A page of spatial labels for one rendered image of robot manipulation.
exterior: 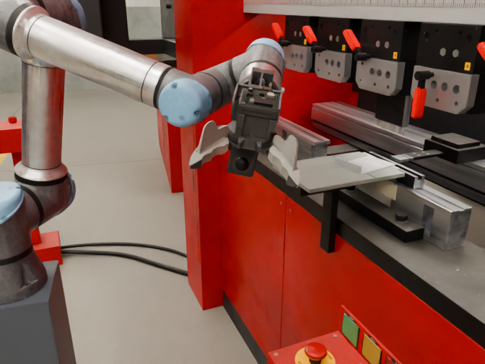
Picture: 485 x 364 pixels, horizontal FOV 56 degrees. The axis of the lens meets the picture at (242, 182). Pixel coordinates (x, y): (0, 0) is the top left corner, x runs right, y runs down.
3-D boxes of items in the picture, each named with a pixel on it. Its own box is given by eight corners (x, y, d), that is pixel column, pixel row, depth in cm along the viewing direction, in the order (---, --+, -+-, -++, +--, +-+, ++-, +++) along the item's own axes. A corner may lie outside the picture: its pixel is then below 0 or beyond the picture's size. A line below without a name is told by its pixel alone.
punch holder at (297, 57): (282, 67, 151) (283, 14, 145) (304, 66, 154) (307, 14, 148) (305, 74, 138) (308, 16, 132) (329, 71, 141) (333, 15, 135)
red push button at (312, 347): (299, 359, 82) (300, 343, 81) (318, 352, 84) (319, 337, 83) (310, 374, 79) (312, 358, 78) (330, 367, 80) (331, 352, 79)
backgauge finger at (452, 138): (379, 158, 123) (381, 140, 121) (452, 146, 132) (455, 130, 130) (410, 172, 112) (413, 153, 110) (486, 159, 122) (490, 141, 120)
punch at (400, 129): (374, 126, 117) (377, 89, 114) (379, 125, 118) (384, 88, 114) (400, 136, 108) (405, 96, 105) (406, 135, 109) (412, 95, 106)
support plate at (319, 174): (272, 167, 114) (272, 163, 114) (359, 154, 124) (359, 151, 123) (309, 193, 99) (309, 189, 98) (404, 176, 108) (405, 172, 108)
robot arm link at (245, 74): (237, 96, 82) (281, 104, 82) (233, 110, 78) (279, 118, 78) (242, 58, 77) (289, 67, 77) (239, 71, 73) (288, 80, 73)
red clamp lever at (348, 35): (343, 27, 111) (359, 57, 107) (356, 27, 112) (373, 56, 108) (339, 33, 112) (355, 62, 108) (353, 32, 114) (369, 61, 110)
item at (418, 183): (361, 162, 123) (361, 152, 122) (369, 161, 125) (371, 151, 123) (413, 188, 106) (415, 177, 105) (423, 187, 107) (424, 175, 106)
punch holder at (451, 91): (408, 101, 99) (419, 22, 93) (438, 98, 102) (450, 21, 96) (463, 116, 87) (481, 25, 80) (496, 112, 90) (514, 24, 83)
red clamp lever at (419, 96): (408, 118, 95) (414, 70, 91) (423, 115, 96) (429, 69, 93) (413, 120, 93) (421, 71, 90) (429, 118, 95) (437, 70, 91)
